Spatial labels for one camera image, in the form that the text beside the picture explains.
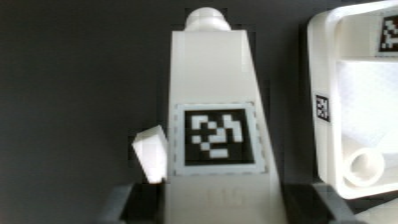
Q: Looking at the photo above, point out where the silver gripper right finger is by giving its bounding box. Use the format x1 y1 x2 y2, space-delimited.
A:
285 183 360 224

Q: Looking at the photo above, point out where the white desk leg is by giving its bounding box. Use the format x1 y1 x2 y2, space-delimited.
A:
379 15 398 53
166 7 288 224

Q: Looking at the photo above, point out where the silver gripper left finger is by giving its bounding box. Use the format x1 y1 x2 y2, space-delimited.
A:
97 183 162 224

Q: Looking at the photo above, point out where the white marker base plate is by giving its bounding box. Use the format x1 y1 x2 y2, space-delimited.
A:
132 126 168 184

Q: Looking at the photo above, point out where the white U-shaped obstacle frame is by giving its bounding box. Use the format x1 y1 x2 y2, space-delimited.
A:
356 198 398 224

